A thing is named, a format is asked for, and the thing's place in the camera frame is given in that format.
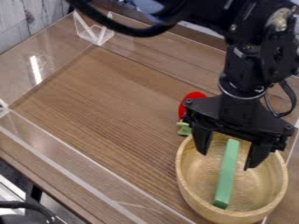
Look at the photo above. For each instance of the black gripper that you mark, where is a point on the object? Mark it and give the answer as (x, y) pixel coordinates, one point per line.
(247, 118)

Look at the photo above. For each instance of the long green block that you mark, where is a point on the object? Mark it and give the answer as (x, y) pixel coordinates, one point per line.
(226, 175)

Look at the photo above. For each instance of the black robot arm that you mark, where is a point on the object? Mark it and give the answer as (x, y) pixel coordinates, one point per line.
(262, 58)

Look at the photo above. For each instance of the black metal table frame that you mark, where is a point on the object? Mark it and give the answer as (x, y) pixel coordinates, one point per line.
(25, 204)

